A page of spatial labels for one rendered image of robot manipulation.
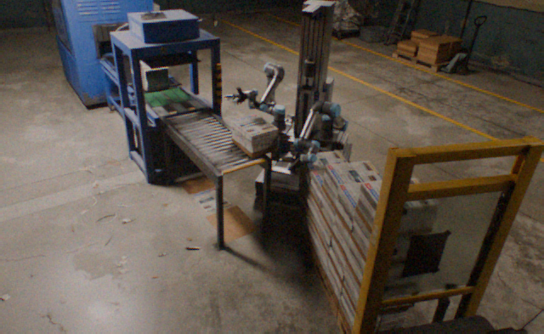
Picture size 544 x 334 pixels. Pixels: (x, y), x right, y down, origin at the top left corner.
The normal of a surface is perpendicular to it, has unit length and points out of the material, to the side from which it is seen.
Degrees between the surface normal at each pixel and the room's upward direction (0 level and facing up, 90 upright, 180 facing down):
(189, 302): 0
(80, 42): 90
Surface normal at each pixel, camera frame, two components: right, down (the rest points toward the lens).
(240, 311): 0.04, -0.87
